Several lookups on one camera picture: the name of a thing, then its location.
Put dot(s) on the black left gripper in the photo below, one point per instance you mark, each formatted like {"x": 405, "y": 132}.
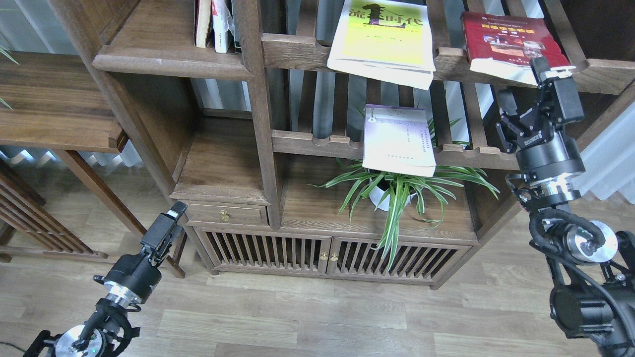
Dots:
{"x": 133, "y": 277}

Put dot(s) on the red cover book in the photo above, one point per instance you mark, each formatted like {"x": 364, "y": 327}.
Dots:
{"x": 503, "y": 46}

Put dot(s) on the white curtain right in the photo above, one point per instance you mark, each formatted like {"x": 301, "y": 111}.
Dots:
{"x": 610, "y": 160}

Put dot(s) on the white plant pot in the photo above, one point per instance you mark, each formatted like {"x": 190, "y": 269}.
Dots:
{"x": 377, "y": 193}

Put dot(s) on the slatted wooden rack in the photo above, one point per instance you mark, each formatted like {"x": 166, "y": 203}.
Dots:
{"x": 22, "y": 209}

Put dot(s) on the brown wooden side table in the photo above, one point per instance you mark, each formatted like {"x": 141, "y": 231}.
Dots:
{"x": 53, "y": 103}

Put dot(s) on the tan upright book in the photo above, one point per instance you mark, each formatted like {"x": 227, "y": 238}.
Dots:
{"x": 202, "y": 26}

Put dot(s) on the white red upright book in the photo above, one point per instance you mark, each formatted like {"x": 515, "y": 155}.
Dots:
{"x": 223, "y": 25}

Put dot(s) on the dark wooden bookshelf cabinet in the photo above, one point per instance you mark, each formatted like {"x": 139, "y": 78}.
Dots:
{"x": 259, "y": 169}

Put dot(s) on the dark upright book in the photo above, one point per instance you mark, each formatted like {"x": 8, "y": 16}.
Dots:
{"x": 235, "y": 28}

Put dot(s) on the pale purple cover book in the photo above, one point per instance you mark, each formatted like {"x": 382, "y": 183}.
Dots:
{"x": 397, "y": 140}

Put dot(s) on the white curtain behind shelf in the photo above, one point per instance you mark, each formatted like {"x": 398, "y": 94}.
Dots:
{"x": 286, "y": 85}

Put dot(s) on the yellow green cover book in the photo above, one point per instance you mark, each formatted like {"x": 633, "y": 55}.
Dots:
{"x": 385, "y": 40}

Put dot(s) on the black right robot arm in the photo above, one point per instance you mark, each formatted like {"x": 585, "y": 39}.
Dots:
{"x": 592, "y": 267}

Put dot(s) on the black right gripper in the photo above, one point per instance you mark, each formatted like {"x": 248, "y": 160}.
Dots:
{"x": 547, "y": 157}

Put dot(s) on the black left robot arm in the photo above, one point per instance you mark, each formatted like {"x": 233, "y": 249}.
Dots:
{"x": 106, "y": 333}

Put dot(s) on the spider plant green leaves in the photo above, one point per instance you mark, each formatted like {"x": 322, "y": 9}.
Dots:
{"x": 364, "y": 180}

